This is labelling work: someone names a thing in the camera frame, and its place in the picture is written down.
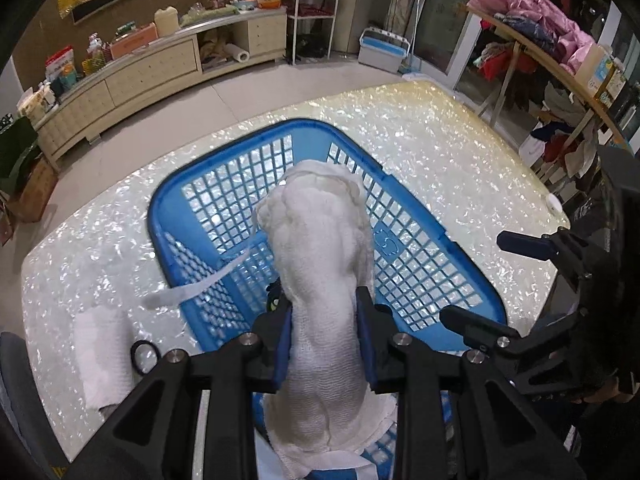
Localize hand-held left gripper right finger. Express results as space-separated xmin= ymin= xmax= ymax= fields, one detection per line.
xmin=354 ymin=286 xmax=586 ymax=480

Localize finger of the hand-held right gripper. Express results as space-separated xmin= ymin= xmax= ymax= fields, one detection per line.
xmin=440 ymin=305 xmax=586 ymax=396
xmin=497 ymin=227 xmax=601 ymax=281

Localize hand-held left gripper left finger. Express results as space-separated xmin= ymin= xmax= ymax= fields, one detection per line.
xmin=75 ymin=302 xmax=296 ymax=480

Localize white gauze cloth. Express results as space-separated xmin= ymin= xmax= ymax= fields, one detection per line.
xmin=142 ymin=157 xmax=381 ymax=461

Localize blue plastic basket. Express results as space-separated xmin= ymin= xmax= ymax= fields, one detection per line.
xmin=147 ymin=117 xmax=508 ymax=480

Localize black hair tie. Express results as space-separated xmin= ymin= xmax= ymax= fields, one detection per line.
xmin=130 ymin=340 xmax=162 ymax=376

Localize person's right hand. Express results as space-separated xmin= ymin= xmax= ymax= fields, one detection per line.
xmin=580 ymin=377 xmax=640 ymax=407

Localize folded white waffle towel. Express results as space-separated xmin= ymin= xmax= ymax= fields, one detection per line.
xmin=74 ymin=305 xmax=138 ymax=411

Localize wooden clothes rack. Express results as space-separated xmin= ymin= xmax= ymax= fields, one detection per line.
xmin=465 ymin=2 xmax=631 ymax=186

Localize hanging clothes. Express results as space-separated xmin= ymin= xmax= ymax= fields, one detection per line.
xmin=472 ymin=40 xmax=601 ymax=191

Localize pink jacket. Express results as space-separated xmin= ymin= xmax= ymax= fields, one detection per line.
xmin=472 ymin=0 xmax=596 ymax=63

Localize blue and white cooler box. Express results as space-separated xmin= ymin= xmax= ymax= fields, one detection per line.
xmin=357 ymin=25 xmax=413 ymax=73

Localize brown cardboard box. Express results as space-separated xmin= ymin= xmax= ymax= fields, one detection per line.
xmin=17 ymin=157 xmax=60 ymax=223

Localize white metal shelf rack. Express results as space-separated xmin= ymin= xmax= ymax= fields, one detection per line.
xmin=270 ymin=0 xmax=346 ymax=66

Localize long cream cabinet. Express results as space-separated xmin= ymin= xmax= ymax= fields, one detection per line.
xmin=30 ymin=7 xmax=288 ymax=161

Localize dark green bag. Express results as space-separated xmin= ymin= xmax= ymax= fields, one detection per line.
xmin=0 ymin=116 xmax=40 ymax=196

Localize pink box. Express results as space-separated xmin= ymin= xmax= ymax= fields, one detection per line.
xmin=109 ymin=25 xmax=160 ymax=61

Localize beige plastic jug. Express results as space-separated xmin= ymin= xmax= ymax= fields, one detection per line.
xmin=154 ymin=6 xmax=180 ymax=38

